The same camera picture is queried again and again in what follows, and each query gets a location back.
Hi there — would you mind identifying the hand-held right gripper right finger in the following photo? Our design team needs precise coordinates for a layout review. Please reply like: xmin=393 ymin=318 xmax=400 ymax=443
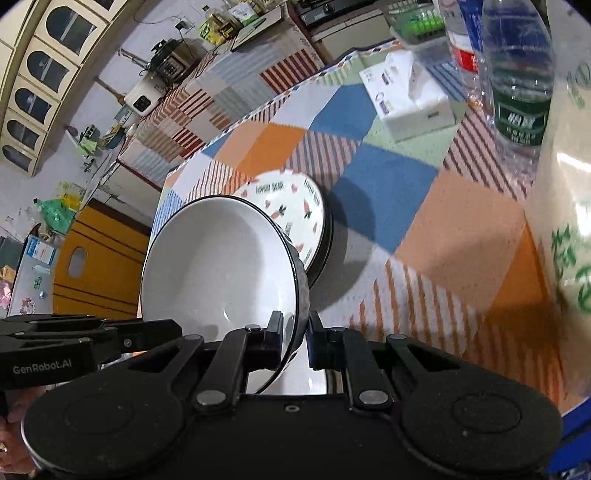
xmin=307 ymin=311 xmax=463 ymax=411

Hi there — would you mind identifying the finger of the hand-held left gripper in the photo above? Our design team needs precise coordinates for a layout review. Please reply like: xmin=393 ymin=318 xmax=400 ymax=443
xmin=95 ymin=318 xmax=184 ymax=364

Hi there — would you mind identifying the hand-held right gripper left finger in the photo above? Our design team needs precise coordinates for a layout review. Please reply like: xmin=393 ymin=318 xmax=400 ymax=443
xmin=117 ymin=311 xmax=285 ymax=412

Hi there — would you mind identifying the white bowl dark rim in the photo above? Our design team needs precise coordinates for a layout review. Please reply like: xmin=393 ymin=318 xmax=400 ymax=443
xmin=252 ymin=344 xmax=346 ymax=398
xmin=140 ymin=196 xmax=311 ymax=396

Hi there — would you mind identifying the white rabbit carrot plate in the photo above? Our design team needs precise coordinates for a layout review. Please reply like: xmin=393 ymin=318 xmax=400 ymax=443
xmin=230 ymin=169 xmax=331 ymax=273

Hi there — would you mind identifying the person's left hand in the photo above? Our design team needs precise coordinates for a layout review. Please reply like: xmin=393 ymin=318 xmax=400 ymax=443
xmin=0 ymin=387 xmax=35 ymax=469

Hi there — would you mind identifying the yellow wooden chair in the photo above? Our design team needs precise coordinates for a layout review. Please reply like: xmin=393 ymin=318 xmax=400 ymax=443
xmin=52 ymin=203 xmax=154 ymax=320

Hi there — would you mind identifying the green plastic bag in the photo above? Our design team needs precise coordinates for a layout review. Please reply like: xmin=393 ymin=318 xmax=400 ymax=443
xmin=33 ymin=198 xmax=78 ymax=234

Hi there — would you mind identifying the white kitchen appliance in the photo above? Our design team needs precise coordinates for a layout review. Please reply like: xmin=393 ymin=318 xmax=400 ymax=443
xmin=124 ymin=82 xmax=163 ymax=115

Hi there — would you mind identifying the striped patchwork counter cover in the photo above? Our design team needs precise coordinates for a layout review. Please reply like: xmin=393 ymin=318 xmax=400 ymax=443
xmin=117 ymin=14 xmax=326 ymax=188

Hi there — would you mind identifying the white tissue pack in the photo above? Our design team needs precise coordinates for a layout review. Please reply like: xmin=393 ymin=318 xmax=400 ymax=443
xmin=359 ymin=49 xmax=456 ymax=142

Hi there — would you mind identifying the large translucent plastic bag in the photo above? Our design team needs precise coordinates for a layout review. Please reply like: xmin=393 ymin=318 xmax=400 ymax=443
xmin=524 ymin=0 xmax=591 ymax=418

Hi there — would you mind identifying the black rice cooker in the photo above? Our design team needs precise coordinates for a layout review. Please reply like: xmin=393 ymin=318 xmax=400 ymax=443
xmin=147 ymin=38 xmax=197 ymax=86

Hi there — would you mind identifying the cream arched glass cabinet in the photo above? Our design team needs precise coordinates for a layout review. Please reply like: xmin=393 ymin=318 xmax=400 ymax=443
xmin=0 ymin=0 xmax=137 ymax=178

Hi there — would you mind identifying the dark rimmed tray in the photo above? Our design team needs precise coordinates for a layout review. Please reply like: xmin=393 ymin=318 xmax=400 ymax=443
xmin=230 ymin=6 xmax=283 ymax=52

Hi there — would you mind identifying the yellow oil bottle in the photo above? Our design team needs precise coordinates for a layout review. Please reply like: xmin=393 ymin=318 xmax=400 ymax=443
xmin=198 ymin=10 xmax=225 ymax=45

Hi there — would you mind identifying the red label water bottle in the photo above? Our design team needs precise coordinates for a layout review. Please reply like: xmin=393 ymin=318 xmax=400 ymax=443
xmin=441 ymin=0 xmax=488 ymax=108

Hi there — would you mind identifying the black gas stove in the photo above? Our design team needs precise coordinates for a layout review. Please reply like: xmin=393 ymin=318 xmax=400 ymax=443
xmin=294 ymin=0 xmax=386 ymax=29

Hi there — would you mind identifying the green plastic basket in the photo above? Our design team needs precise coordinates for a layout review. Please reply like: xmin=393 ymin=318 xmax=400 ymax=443
xmin=385 ymin=0 xmax=452 ymax=48

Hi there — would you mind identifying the green label water bottle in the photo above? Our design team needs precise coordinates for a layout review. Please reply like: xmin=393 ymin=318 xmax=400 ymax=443
xmin=475 ymin=0 xmax=556 ymax=149

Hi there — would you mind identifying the blue label water bottle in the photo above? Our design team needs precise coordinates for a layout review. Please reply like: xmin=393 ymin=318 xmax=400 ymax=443
xmin=457 ymin=0 xmax=485 ymax=52

